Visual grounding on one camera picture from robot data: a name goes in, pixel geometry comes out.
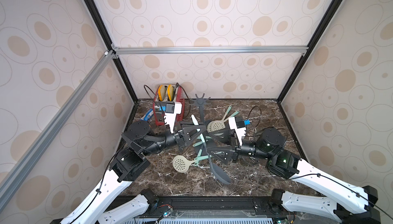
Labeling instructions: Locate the cream skimmer upper pile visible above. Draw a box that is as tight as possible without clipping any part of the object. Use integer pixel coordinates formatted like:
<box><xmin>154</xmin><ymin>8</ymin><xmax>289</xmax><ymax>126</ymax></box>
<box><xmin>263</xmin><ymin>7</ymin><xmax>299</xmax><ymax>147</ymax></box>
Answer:
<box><xmin>207</xmin><ymin>105</ymin><xmax>232</xmax><ymax>133</ymax></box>

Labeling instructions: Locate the blue snack packet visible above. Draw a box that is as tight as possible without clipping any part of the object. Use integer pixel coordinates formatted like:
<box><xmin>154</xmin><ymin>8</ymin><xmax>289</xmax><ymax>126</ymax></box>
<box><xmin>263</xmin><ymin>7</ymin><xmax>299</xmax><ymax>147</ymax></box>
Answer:
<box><xmin>142</xmin><ymin>109</ymin><xmax>154</xmax><ymax>121</ymax></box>

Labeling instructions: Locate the grey skimmer teal handle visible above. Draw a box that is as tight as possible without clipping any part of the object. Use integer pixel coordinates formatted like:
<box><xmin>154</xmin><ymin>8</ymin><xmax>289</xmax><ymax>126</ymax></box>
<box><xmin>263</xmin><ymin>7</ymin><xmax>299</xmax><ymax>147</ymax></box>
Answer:
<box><xmin>200</xmin><ymin>134</ymin><xmax>232</xmax><ymax>185</ymax></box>

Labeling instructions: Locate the aluminium rail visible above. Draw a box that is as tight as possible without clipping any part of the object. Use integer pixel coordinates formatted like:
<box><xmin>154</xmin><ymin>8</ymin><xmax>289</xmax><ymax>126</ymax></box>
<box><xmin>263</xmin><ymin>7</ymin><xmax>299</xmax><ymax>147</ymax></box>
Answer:
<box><xmin>1</xmin><ymin>50</ymin><xmax>115</xmax><ymax>211</ymax></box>
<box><xmin>108</xmin><ymin>45</ymin><xmax>309</xmax><ymax>55</ymax></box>

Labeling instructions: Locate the cream skimmer under grey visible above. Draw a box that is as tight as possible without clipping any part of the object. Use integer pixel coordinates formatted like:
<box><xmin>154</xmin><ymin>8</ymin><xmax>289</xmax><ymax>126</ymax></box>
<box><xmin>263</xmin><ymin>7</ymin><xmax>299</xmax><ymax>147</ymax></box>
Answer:
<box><xmin>211</xmin><ymin>110</ymin><xmax>239</xmax><ymax>131</ymax></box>

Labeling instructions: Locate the yellow toast slice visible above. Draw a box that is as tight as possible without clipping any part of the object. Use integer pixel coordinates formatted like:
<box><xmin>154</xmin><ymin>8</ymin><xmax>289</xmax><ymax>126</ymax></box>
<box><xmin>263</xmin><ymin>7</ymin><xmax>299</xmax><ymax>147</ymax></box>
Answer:
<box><xmin>158</xmin><ymin>85</ymin><xmax>166</xmax><ymax>101</ymax></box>
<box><xmin>167</xmin><ymin>84</ymin><xmax>175</xmax><ymax>101</ymax></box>

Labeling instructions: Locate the left yellow toast slice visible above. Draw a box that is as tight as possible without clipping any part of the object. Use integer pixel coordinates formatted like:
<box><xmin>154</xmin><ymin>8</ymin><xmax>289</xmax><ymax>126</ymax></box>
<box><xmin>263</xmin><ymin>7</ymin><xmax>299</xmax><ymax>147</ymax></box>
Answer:
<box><xmin>158</xmin><ymin>85</ymin><xmax>166</xmax><ymax>101</ymax></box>

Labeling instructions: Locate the right yellow toast slice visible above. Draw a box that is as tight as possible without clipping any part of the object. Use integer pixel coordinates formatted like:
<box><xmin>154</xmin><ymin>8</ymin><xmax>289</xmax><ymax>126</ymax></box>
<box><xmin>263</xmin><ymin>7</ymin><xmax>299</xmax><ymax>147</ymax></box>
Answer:
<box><xmin>167</xmin><ymin>84</ymin><xmax>175</xmax><ymax>101</ymax></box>

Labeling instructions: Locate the black toaster power cable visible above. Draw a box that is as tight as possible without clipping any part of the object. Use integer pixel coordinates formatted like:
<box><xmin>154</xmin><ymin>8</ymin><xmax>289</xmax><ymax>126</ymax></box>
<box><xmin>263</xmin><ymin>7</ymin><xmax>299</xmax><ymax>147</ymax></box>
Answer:
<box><xmin>174</xmin><ymin>82</ymin><xmax>191</xmax><ymax>123</ymax></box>

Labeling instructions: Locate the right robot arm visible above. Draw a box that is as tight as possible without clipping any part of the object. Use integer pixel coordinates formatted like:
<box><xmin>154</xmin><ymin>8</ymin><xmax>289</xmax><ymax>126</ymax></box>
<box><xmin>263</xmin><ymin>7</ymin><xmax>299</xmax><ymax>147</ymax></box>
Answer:
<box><xmin>207</xmin><ymin>127</ymin><xmax>381</xmax><ymax>224</ymax></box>

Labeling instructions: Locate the left aluminium rail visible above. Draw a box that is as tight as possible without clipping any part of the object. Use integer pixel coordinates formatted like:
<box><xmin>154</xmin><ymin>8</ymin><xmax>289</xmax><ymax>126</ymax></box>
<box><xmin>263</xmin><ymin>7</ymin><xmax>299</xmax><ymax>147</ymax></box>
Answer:
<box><xmin>1</xmin><ymin>50</ymin><xmax>115</xmax><ymax>211</ymax></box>

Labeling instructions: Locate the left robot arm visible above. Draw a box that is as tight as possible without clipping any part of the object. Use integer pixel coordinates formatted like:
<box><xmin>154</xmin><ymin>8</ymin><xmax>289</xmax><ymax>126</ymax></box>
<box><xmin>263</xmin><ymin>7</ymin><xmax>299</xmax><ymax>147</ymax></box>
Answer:
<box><xmin>53</xmin><ymin>120</ymin><xmax>206</xmax><ymax>224</ymax></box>

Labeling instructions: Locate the red chrome toaster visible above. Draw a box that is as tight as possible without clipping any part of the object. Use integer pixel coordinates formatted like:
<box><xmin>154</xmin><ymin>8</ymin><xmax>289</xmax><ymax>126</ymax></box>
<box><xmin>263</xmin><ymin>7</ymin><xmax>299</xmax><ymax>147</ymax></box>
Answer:
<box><xmin>153</xmin><ymin>84</ymin><xmax>185</xmax><ymax>126</ymax></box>

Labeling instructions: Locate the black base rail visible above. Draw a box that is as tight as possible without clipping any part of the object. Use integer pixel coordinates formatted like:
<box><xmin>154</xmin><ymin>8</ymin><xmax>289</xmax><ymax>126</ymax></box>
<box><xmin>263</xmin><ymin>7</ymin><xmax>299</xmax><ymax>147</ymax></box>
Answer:
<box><xmin>104</xmin><ymin>195</ymin><xmax>347</xmax><ymax>224</ymax></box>

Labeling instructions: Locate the grey utensil rack stand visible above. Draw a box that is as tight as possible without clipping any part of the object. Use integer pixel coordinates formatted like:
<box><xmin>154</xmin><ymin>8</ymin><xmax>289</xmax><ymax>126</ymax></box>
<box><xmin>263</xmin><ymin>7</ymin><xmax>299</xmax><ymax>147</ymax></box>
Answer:
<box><xmin>191</xmin><ymin>94</ymin><xmax>229</xmax><ymax>160</ymax></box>

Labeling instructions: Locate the back aluminium rail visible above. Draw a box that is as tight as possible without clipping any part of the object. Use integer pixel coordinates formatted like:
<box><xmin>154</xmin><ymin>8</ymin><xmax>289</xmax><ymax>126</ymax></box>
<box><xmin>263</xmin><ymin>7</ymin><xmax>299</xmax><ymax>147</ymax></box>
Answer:
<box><xmin>108</xmin><ymin>45</ymin><xmax>309</xmax><ymax>55</ymax></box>

